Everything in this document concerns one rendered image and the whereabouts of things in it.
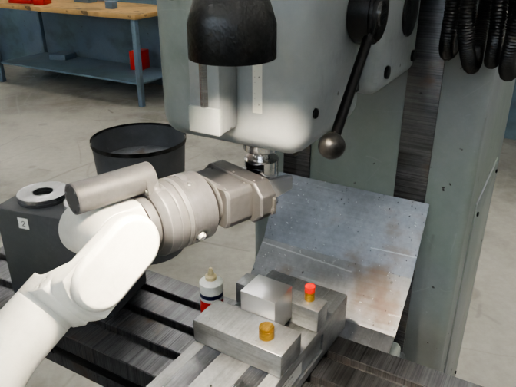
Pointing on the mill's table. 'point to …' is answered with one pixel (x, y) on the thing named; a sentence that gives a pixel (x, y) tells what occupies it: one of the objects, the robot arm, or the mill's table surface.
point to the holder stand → (39, 235)
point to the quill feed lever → (379, 18)
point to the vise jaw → (246, 338)
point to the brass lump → (266, 331)
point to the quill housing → (271, 76)
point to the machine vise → (196, 369)
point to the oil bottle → (210, 289)
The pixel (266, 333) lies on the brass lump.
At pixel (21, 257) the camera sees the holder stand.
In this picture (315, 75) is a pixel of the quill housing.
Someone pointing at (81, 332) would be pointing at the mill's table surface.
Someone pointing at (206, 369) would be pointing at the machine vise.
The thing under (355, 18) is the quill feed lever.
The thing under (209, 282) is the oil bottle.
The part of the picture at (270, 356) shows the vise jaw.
